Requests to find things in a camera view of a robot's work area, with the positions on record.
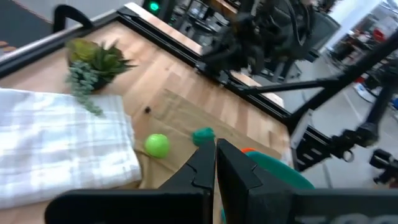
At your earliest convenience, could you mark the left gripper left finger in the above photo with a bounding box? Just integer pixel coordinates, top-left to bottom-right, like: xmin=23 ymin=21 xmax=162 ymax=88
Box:
xmin=45 ymin=139 xmax=217 ymax=224

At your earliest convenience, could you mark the black mat with striped edges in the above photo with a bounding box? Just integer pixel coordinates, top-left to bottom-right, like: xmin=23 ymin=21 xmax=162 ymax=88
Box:
xmin=0 ymin=0 xmax=55 ymax=54

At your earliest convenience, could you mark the potted succulent plant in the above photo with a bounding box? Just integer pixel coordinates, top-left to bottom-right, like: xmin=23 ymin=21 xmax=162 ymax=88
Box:
xmin=64 ymin=37 xmax=137 ymax=118

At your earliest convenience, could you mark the white folded towel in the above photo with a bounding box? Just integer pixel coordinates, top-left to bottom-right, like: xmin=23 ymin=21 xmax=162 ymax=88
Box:
xmin=0 ymin=88 xmax=143 ymax=210

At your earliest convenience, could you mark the teal basket with orange handles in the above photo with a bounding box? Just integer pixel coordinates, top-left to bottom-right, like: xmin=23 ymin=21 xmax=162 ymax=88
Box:
xmin=220 ymin=147 xmax=315 ymax=224

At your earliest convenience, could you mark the black clamp lever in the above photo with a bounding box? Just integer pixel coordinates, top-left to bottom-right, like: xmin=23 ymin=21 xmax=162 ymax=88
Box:
xmin=329 ymin=123 xmax=380 ymax=162

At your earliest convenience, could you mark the dark green toy pepper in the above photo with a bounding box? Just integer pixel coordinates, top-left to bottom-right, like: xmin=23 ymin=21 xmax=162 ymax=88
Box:
xmin=192 ymin=126 xmax=216 ymax=147

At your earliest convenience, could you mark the black frame handle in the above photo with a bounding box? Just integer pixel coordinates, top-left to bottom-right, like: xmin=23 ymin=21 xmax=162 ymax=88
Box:
xmin=52 ymin=4 xmax=95 ymax=34

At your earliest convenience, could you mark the black metal table frame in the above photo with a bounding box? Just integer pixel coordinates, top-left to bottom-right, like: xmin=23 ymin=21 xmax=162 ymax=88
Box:
xmin=0 ymin=4 xmax=398 ymax=175

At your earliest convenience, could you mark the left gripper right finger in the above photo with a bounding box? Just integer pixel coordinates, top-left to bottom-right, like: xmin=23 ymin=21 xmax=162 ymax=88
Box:
xmin=216 ymin=138 xmax=398 ymax=224

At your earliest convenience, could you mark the light green toy apple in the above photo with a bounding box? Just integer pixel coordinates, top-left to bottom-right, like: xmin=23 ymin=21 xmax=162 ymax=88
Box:
xmin=144 ymin=133 xmax=171 ymax=159

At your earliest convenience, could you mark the black device with green light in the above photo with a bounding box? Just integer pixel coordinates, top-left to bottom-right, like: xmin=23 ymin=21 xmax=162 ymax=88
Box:
xmin=141 ymin=0 xmax=170 ymax=15

